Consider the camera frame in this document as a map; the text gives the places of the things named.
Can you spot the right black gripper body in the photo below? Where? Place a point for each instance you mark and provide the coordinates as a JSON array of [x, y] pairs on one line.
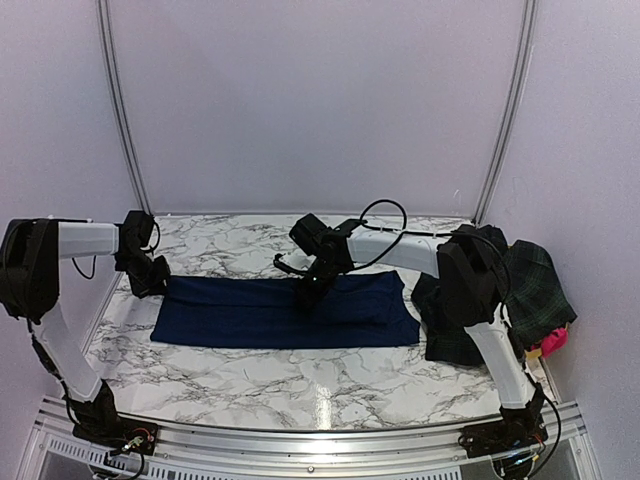
[[324, 279]]

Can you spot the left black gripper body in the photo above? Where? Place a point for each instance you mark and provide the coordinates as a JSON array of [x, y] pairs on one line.
[[145, 279]]

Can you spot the navy blue t-shirt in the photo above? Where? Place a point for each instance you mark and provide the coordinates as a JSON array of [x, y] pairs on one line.
[[365, 310]]

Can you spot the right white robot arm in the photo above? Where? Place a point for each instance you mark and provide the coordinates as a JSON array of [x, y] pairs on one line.
[[473, 287]]

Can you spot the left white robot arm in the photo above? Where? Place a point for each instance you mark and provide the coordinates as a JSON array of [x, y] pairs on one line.
[[31, 253]]

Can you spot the pink garment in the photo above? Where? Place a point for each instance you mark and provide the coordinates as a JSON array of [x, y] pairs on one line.
[[553, 342]]

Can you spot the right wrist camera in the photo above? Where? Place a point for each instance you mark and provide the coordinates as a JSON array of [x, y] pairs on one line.
[[307, 233]]

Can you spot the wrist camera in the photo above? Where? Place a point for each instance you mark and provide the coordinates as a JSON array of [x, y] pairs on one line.
[[139, 231], [307, 233]]

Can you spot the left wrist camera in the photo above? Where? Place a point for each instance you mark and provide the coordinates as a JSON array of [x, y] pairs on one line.
[[139, 231]]

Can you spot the front aluminium rail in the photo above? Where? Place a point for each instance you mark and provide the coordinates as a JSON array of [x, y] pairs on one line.
[[185, 451]]

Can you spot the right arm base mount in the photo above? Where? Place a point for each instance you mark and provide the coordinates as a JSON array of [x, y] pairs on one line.
[[501, 436]]

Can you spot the left aluminium frame post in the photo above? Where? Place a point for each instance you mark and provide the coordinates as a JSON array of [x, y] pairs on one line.
[[116, 94]]

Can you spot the aluminium frame post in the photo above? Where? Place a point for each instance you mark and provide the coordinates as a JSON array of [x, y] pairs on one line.
[[116, 94], [514, 96]]

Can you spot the right aluminium frame post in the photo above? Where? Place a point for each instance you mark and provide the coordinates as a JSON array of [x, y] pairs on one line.
[[514, 96]]

